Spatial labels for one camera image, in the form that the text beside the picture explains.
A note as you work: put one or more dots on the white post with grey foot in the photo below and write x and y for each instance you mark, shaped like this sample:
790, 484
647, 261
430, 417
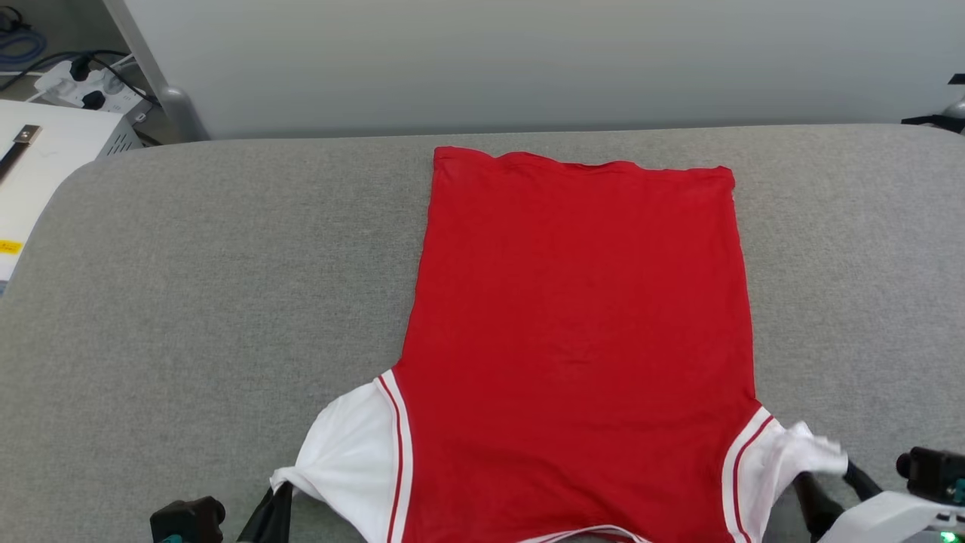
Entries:
147, 53

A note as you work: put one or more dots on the black power plug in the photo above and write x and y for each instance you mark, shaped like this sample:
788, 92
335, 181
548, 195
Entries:
94, 99
80, 68

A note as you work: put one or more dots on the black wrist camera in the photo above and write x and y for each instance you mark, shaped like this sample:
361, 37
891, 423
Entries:
931, 471
188, 520

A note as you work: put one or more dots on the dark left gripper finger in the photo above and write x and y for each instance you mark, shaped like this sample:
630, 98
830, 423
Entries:
279, 520
252, 522

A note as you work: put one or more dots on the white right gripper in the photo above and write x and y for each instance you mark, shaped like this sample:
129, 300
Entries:
889, 522

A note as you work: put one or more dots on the red and white shirt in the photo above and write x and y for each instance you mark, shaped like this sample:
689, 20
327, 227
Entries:
580, 339

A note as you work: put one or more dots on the grey slanted frame post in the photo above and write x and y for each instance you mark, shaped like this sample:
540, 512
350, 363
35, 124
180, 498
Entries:
956, 109

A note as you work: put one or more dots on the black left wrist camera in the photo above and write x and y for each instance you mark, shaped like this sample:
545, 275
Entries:
188, 520

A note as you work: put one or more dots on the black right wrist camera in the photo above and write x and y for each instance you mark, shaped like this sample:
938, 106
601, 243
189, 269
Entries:
931, 471

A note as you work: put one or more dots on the white power strip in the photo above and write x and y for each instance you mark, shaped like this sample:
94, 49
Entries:
60, 84

